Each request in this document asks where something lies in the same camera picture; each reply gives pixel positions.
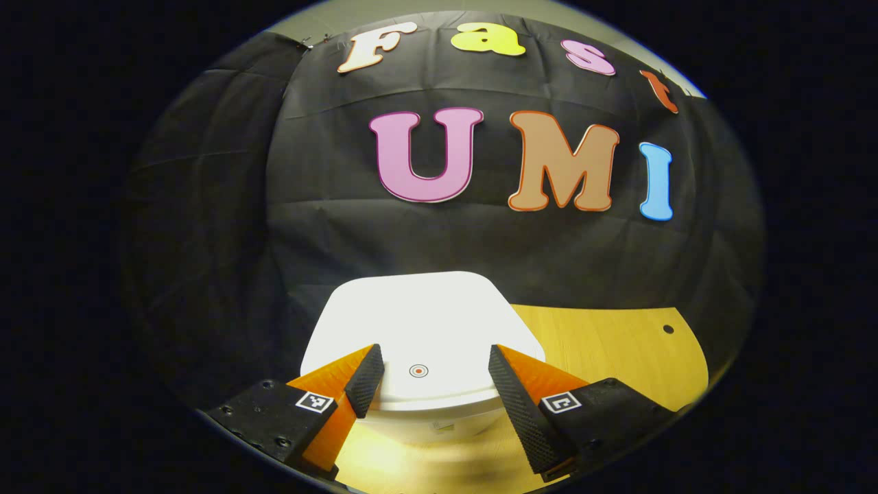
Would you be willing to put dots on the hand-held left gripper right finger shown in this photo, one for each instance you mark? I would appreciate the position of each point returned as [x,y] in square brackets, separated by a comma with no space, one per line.
[525,418]

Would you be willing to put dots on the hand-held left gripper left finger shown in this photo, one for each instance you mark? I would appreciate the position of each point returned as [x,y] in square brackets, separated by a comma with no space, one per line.
[367,384]

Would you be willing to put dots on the white desktop garbage bin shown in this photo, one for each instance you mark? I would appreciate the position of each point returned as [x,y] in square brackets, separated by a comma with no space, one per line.
[425,315]

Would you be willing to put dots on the wooden desktop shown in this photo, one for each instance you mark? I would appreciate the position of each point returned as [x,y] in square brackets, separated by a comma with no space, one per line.
[617,357]

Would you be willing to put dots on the black backdrop cloth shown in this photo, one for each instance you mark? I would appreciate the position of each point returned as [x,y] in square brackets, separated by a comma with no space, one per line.
[309,233]

